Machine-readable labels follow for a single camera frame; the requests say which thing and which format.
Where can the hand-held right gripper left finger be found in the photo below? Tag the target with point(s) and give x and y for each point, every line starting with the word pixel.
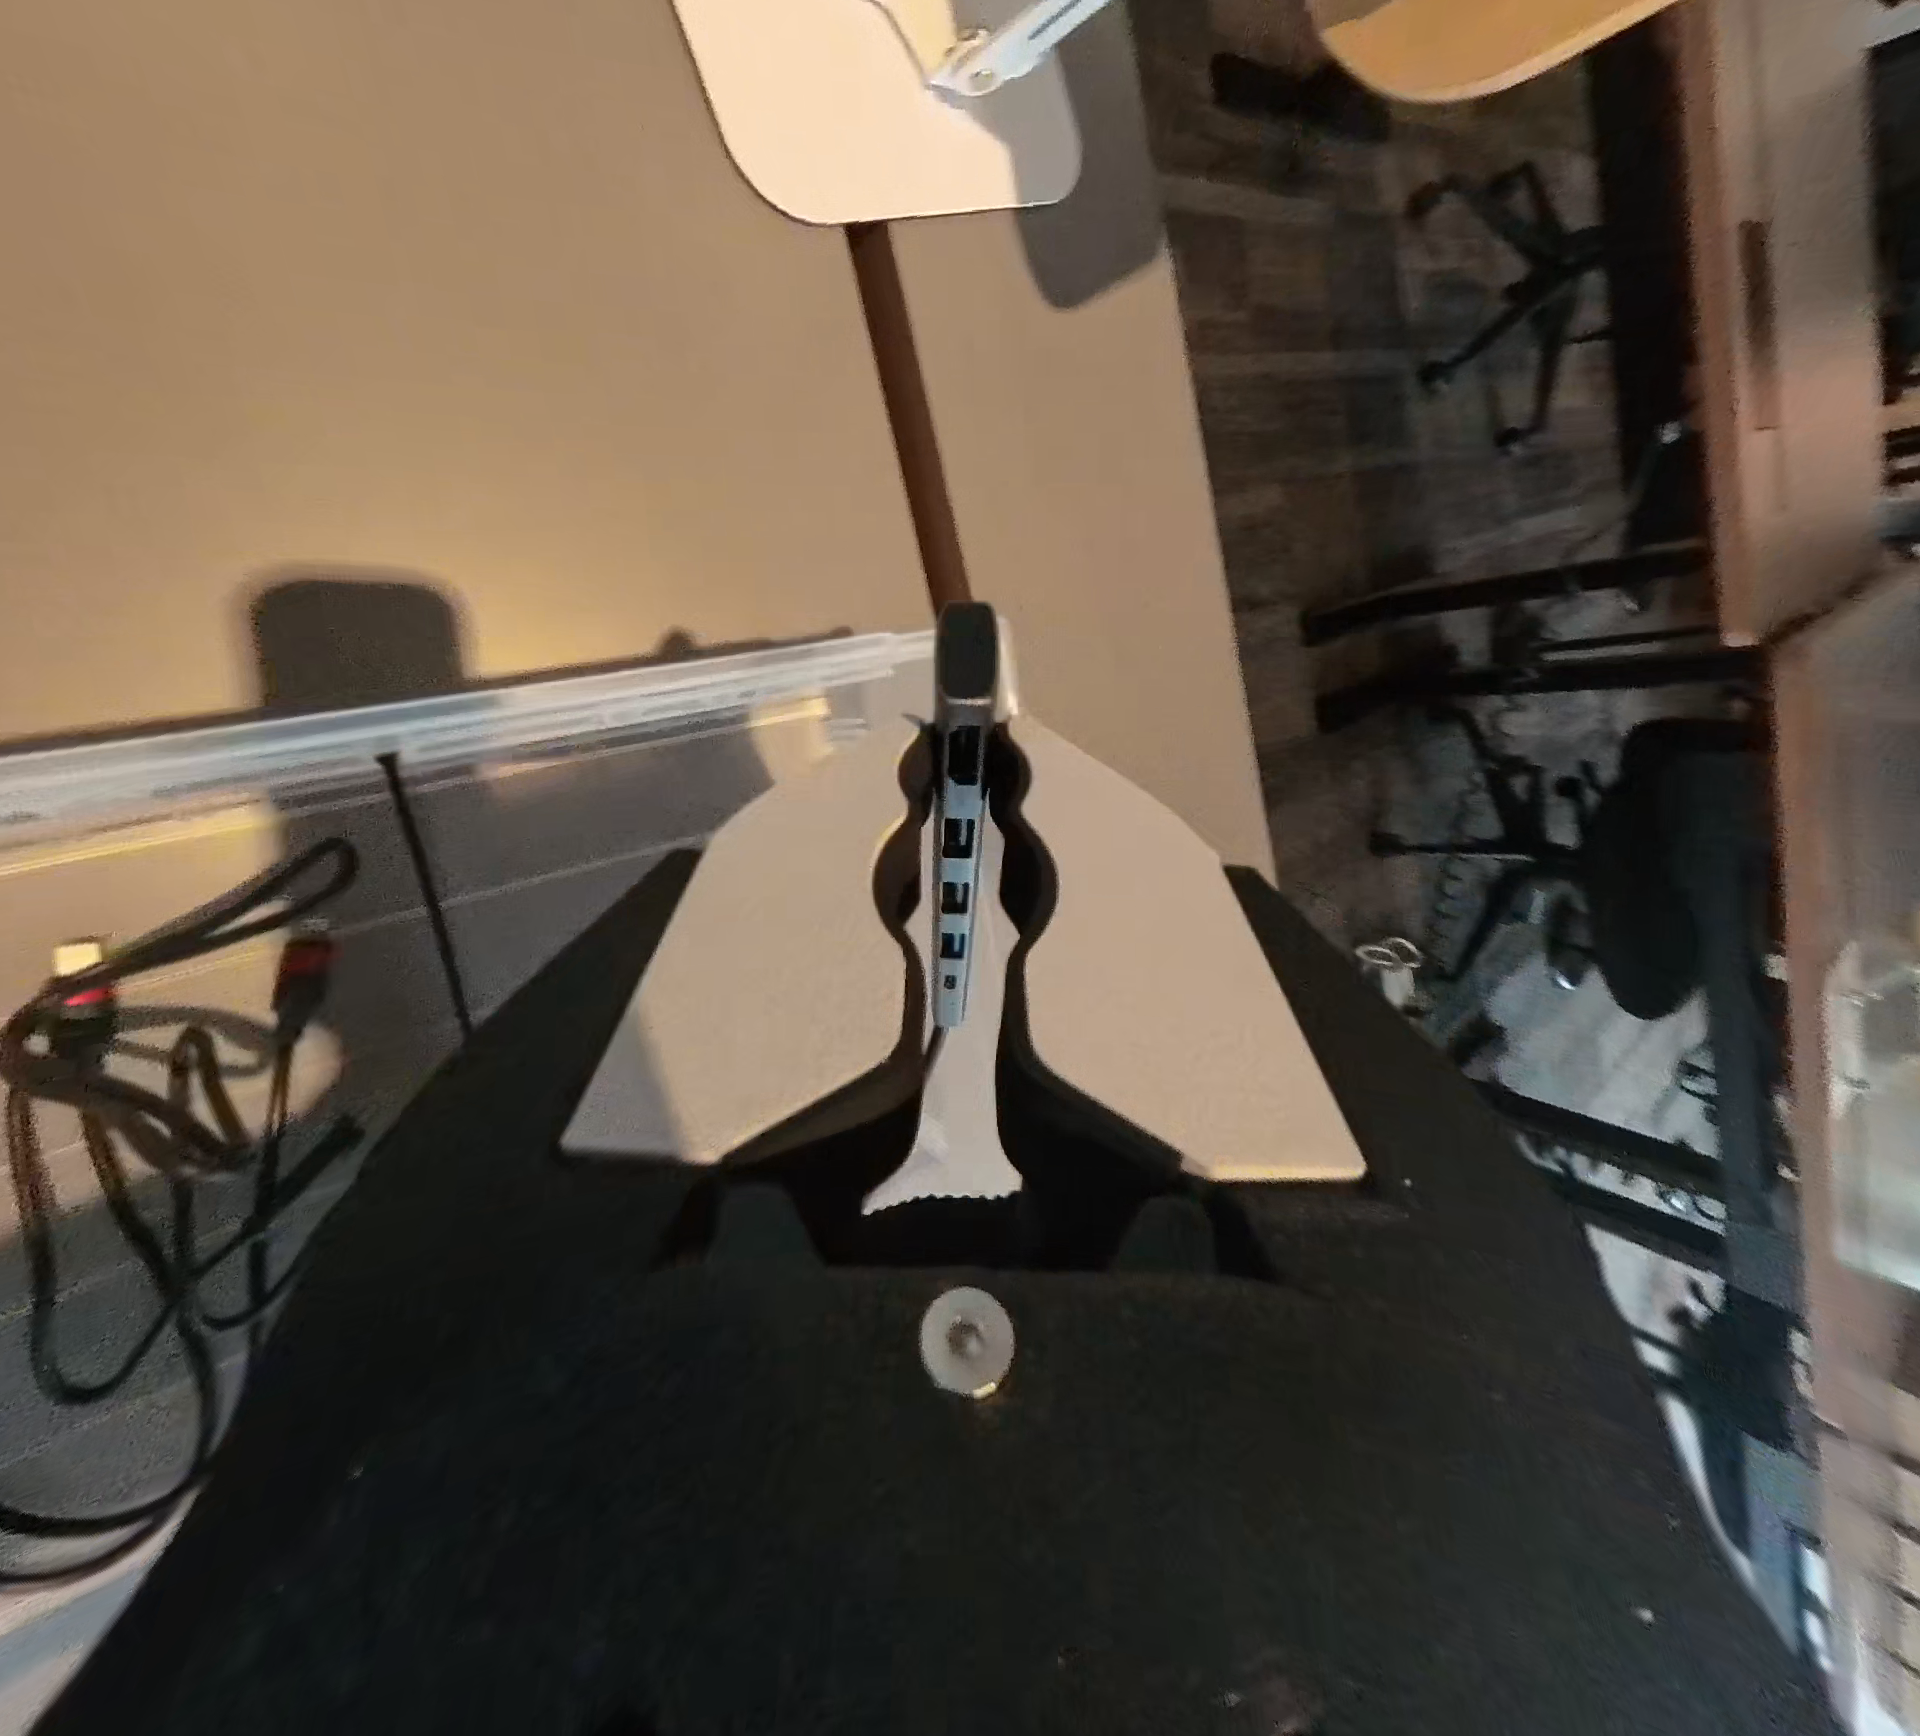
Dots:
pixel 736 1003

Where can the black metal desk frame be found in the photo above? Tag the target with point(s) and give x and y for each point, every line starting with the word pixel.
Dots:
pixel 1531 626

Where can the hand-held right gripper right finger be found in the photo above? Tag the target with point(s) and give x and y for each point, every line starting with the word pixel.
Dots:
pixel 1201 1003

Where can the black office chair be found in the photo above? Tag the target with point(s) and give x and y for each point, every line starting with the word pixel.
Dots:
pixel 1531 297
pixel 1651 867

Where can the white stand with clear arms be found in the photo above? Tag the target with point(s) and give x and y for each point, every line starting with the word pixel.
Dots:
pixel 810 57

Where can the clear plastic bin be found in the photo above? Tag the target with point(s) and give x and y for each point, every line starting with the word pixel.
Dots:
pixel 450 716

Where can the grey usb hub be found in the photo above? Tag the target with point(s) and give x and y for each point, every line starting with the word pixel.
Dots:
pixel 960 837

